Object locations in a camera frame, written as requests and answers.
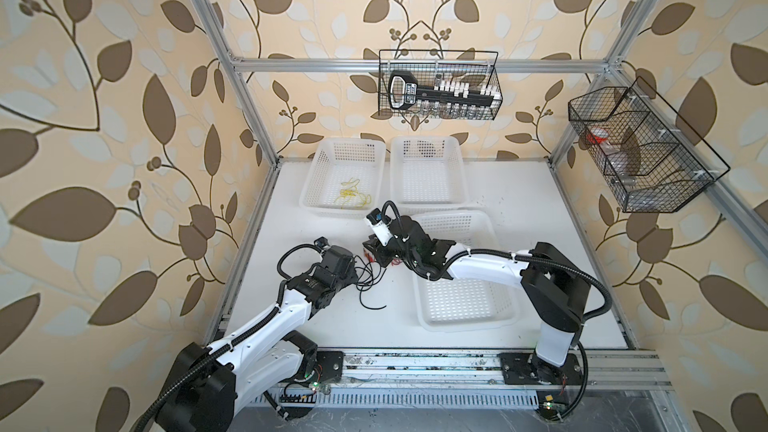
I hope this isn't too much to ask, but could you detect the black wire basket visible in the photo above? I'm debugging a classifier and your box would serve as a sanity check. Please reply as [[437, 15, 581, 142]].
[[377, 48, 503, 121], [568, 77, 731, 214]]

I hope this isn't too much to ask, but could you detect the back middle white basket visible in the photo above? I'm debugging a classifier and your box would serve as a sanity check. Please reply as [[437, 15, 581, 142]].
[[389, 136, 469, 210]]

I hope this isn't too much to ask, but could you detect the red capped item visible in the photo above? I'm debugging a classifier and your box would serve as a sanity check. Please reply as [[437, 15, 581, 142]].
[[585, 127, 610, 146]]

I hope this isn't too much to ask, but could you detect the back black wire basket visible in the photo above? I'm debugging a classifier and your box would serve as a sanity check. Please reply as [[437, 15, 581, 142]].
[[377, 48, 503, 121]]

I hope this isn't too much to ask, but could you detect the yellow cable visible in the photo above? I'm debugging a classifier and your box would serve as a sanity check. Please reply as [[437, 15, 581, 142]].
[[334, 177, 373, 210]]

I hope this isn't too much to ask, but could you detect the black tool with handle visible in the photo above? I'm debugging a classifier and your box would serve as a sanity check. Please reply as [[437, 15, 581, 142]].
[[384, 70, 503, 111]]

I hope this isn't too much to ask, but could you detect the front white plastic basket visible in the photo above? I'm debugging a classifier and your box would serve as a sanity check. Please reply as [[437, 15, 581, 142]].
[[413, 209, 522, 333]]

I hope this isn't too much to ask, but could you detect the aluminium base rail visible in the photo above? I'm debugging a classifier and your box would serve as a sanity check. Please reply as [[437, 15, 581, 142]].
[[235, 342, 672, 410]]

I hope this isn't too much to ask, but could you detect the right black wire basket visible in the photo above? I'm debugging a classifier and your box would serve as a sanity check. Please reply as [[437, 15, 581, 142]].
[[568, 77, 731, 214]]

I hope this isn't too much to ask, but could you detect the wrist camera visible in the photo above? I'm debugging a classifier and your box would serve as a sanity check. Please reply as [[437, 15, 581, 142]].
[[366, 208, 393, 246], [314, 237, 329, 249]]

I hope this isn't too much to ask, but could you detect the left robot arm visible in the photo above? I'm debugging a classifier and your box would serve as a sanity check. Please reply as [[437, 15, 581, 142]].
[[133, 242, 358, 431]]

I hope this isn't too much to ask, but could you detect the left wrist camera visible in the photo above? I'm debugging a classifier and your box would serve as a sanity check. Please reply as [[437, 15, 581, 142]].
[[314, 237, 329, 249]]

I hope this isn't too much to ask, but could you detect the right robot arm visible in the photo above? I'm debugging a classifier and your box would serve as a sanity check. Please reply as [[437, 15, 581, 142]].
[[363, 209, 613, 422]]

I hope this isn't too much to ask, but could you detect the black cable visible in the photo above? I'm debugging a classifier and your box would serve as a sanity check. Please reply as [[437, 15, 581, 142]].
[[353, 254, 390, 312]]

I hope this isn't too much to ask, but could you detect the back left white basket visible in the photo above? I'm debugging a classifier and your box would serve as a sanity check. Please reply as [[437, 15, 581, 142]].
[[299, 138, 386, 218]]

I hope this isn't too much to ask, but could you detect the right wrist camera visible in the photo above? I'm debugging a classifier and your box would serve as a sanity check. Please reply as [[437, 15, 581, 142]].
[[366, 208, 393, 246]]

